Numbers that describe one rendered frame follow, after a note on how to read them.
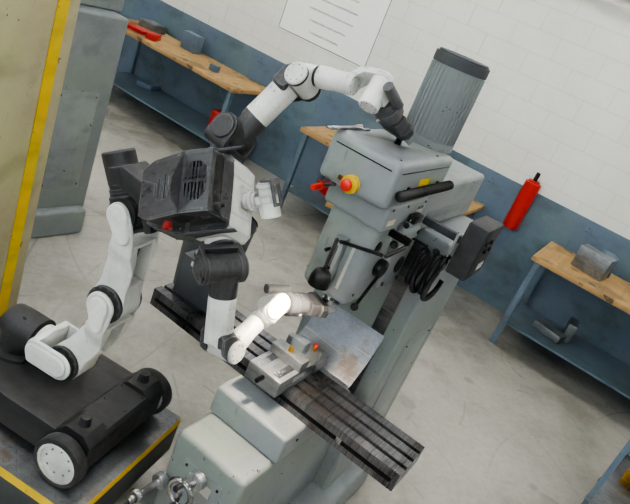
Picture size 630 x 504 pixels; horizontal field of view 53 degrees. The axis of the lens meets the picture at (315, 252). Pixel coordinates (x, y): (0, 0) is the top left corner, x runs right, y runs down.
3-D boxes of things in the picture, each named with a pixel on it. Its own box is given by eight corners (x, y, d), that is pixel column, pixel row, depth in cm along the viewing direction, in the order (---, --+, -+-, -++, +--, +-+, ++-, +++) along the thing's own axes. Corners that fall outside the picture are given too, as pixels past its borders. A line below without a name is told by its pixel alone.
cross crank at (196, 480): (178, 523, 212) (188, 498, 208) (154, 500, 217) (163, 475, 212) (209, 499, 226) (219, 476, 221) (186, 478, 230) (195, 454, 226)
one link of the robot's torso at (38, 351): (20, 361, 241) (26, 334, 236) (58, 341, 259) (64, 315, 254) (62, 389, 237) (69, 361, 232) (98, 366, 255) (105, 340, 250)
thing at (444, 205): (397, 240, 228) (421, 191, 220) (347, 210, 236) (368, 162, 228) (467, 214, 295) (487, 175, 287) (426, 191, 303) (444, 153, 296)
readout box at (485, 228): (465, 284, 228) (492, 233, 220) (443, 271, 231) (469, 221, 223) (482, 273, 245) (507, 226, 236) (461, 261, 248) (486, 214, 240)
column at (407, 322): (309, 521, 306) (452, 246, 245) (238, 460, 324) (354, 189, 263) (357, 473, 349) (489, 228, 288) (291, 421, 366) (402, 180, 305)
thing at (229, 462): (193, 599, 239) (243, 487, 215) (136, 542, 251) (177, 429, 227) (306, 494, 306) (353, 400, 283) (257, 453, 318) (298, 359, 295)
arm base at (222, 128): (196, 143, 201) (224, 151, 196) (211, 107, 202) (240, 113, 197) (220, 161, 214) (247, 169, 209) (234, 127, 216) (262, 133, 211)
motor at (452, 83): (439, 155, 220) (481, 66, 207) (391, 130, 227) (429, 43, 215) (458, 153, 236) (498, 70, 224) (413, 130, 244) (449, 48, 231)
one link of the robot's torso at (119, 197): (99, 195, 211) (128, 192, 206) (125, 188, 223) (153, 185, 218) (108, 233, 214) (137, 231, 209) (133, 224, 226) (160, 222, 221)
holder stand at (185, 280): (210, 317, 261) (224, 277, 253) (172, 289, 269) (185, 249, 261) (228, 309, 272) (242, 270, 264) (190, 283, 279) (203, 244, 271)
